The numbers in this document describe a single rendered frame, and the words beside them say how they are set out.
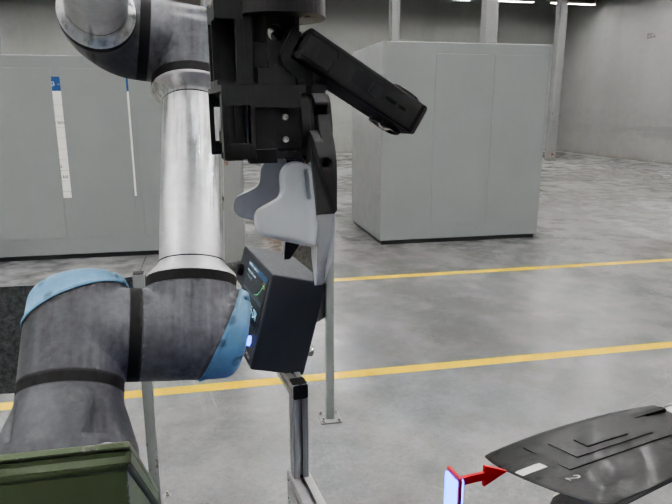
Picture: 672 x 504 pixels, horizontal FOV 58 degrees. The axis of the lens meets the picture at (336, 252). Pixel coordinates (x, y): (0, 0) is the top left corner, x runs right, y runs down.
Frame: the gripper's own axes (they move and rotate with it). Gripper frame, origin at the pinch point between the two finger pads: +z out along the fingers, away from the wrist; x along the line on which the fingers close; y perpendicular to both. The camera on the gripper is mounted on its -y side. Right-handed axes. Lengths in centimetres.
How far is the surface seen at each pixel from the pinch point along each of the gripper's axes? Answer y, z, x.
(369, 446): -84, 140, -191
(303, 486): -13, 56, -51
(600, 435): -36.4, 25.4, -4.1
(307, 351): -16, 33, -59
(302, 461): -14, 53, -54
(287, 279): -13, 18, -58
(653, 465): -36.4, 24.9, 3.5
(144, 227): 1, 102, -617
